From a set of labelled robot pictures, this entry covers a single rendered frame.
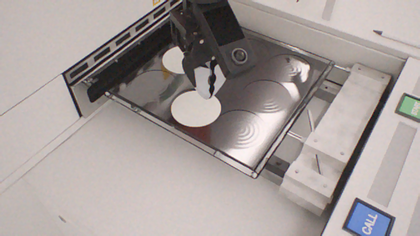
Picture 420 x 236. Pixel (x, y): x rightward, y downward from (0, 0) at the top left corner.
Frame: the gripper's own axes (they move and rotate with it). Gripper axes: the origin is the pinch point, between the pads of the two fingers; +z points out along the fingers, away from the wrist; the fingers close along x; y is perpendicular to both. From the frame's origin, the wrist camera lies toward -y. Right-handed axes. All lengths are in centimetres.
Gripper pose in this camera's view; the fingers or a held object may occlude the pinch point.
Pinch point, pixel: (210, 95)
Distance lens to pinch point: 61.4
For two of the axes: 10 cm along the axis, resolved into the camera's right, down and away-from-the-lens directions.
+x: -8.9, 3.4, -3.0
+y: -4.5, -6.7, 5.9
